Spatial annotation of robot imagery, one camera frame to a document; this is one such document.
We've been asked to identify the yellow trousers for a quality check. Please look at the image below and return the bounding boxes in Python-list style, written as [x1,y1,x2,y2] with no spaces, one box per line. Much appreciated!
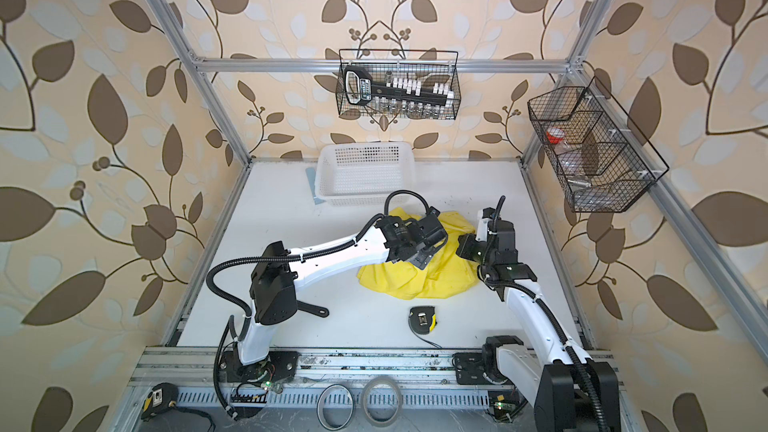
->
[357,211,478,300]

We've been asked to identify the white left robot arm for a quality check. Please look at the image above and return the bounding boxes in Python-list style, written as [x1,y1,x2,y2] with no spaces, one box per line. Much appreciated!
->
[205,189,448,421]

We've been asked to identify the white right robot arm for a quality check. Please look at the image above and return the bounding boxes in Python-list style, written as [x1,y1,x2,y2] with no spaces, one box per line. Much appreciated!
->
[457,201,622,431]

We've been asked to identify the black yellow tape measure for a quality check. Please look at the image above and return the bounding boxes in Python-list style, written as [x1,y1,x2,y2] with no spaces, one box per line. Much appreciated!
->
[408,305,441,349]

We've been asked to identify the white perforated plastic basket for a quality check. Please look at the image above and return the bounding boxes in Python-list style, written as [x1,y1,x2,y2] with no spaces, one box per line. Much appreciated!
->
[314,142,415,206]

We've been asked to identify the green pipe wrench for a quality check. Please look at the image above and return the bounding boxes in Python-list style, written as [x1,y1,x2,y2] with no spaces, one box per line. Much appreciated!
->
[297,301,330,318]

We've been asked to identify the red capped item in basket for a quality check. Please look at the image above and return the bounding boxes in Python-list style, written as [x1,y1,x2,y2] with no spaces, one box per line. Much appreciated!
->
[545,127,567,147]

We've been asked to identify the black tool with white bits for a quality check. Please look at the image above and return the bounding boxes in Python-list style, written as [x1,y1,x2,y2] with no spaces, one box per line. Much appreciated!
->
[340,65,460,106]

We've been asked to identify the tape roll left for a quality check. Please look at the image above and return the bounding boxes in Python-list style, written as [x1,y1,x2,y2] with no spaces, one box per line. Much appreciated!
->
[316,384,355,431]

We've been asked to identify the side black wire basket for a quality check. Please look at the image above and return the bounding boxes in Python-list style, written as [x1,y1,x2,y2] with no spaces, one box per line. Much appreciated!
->
[527,77,669,213]

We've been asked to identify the back black wire basket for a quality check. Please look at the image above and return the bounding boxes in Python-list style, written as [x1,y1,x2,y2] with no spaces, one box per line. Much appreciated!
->
[332,47,462,121]

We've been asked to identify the aluminium frame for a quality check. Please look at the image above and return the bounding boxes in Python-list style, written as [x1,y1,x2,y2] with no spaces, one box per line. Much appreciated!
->
[101,0,768,432]

